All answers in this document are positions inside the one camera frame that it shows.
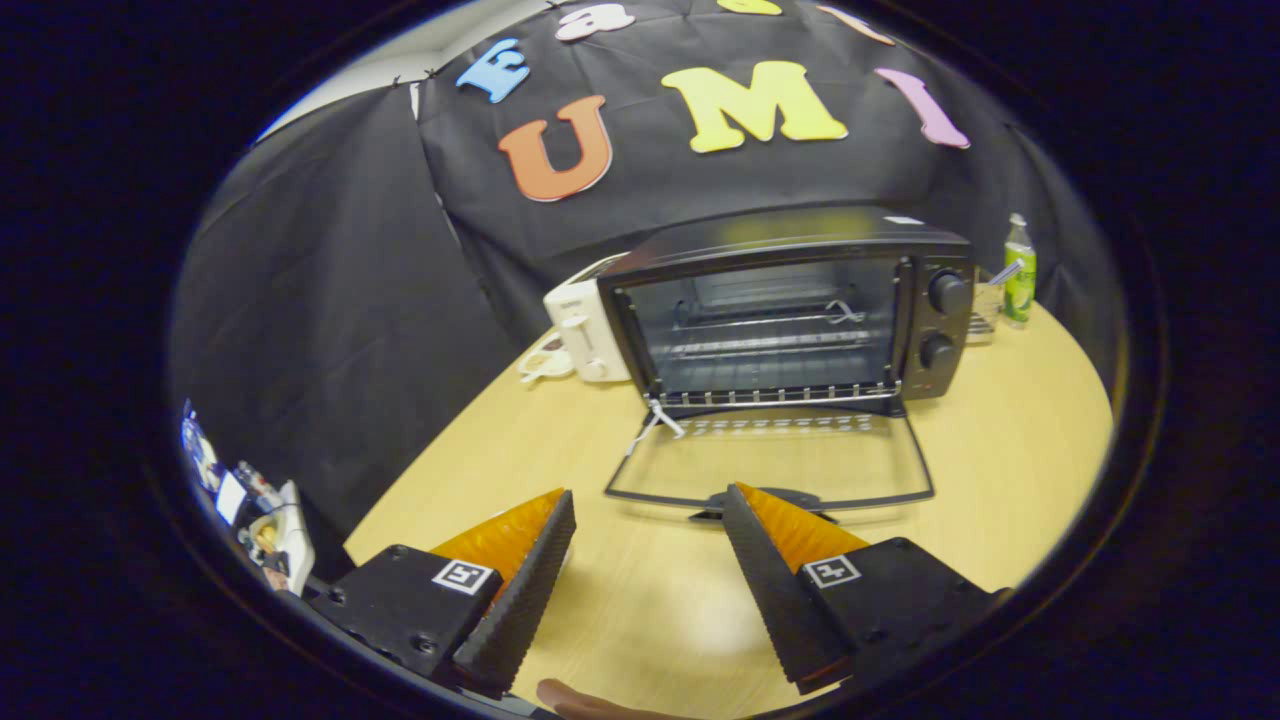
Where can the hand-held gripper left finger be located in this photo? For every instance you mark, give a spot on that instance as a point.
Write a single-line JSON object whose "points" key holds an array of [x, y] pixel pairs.
{"points": [[520, 610]]}

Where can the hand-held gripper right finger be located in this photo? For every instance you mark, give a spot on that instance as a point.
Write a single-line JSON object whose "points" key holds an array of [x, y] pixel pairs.
{"points": [[785, 600]]}

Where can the black toaster oven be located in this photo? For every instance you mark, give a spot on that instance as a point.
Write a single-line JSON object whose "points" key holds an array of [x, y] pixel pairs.
{"points": [[780, 235]]}

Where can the white pop-up toaster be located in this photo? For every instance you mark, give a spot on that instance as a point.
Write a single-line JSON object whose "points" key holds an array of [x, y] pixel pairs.
{"points": [[585, 320]]}

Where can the small white plate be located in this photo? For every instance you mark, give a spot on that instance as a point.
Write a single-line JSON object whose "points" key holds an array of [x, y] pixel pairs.
{"points": [[545, 362]]}

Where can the colourful clutter pile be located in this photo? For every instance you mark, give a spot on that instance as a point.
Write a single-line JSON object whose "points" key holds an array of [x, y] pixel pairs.
{"points": [[265, 530]]}

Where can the clear plastic cup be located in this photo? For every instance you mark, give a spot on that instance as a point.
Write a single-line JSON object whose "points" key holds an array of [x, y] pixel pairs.
{"points": [[985, 315]]}

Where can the green drink bottle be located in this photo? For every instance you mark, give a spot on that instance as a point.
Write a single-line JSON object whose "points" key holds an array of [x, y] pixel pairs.
{"points": [[1019, 280]]}

